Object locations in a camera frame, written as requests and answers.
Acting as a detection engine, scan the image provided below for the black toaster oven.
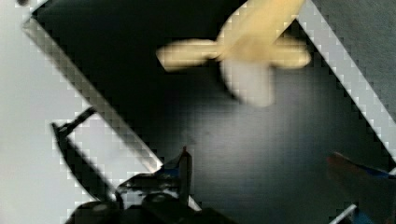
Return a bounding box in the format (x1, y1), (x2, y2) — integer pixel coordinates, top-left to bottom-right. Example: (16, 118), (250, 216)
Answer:
(23, 0), (395, 224)

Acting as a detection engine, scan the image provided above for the yellow plush banana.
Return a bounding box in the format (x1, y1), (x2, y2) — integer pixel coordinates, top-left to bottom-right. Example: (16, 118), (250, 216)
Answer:
(156, 0), (311, 107)

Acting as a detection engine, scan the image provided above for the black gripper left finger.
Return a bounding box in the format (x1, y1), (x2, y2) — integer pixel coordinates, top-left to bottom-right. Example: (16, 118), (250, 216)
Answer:
(64, 149), (237, 224)

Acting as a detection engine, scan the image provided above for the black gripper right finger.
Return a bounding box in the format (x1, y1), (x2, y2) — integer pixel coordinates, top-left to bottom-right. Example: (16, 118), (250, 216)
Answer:
(326, 152), (395, 224)

